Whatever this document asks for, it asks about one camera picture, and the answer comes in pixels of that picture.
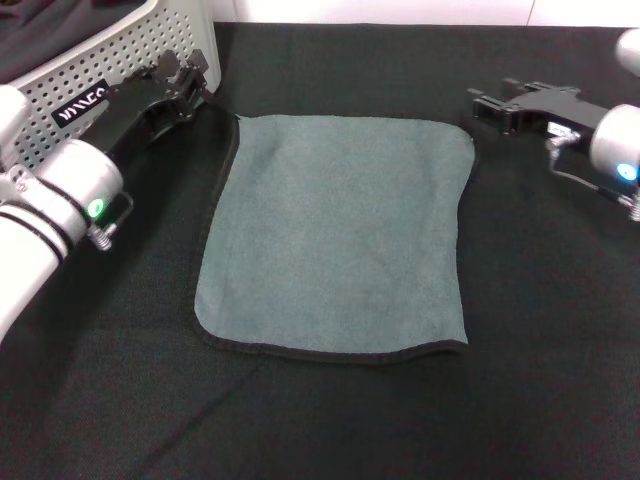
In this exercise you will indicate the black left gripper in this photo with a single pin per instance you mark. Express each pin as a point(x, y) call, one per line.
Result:
point(135, 112)

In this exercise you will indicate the yellow grey towel black edge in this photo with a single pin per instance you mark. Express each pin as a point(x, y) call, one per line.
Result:
point(340, 235)

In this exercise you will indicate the black tablecloth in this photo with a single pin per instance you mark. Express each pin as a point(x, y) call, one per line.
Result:
point(525, 325)

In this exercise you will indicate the dark cloth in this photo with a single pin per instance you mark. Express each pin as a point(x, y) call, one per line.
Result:
point(45, 35)

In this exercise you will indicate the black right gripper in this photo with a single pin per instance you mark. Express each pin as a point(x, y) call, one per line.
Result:
point(565, 112)

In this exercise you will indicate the grey perforated storage box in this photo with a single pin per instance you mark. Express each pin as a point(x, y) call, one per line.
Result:
point(125, 55)

